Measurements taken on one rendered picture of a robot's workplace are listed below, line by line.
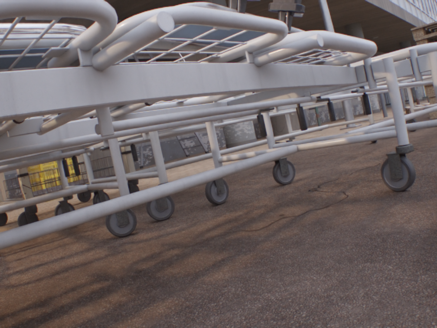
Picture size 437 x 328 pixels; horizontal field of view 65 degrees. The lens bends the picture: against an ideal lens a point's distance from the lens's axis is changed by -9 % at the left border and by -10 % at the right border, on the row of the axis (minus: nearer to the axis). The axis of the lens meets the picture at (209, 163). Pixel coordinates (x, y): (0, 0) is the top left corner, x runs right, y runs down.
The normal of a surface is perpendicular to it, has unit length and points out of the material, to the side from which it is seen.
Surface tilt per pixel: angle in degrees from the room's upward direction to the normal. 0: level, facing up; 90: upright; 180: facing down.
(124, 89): 90
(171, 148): 90
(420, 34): 90
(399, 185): 95
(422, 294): 0
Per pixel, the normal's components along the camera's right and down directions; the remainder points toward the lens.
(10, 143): 0.70, -0.11
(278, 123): -0.36, 0.33
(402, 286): -0.21, -0.98
